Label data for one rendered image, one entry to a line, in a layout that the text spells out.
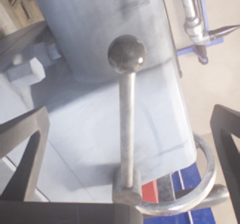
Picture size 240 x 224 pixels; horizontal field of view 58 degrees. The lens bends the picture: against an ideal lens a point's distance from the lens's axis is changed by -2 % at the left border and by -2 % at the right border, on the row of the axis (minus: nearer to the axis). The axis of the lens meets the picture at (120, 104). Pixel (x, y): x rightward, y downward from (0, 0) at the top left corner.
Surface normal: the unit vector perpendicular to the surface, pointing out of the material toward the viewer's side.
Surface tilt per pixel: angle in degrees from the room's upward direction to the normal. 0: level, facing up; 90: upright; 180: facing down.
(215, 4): 90
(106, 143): 70
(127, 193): 90
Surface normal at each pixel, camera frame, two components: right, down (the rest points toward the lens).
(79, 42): -0.41, 0.63
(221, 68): -0.01, 0.57
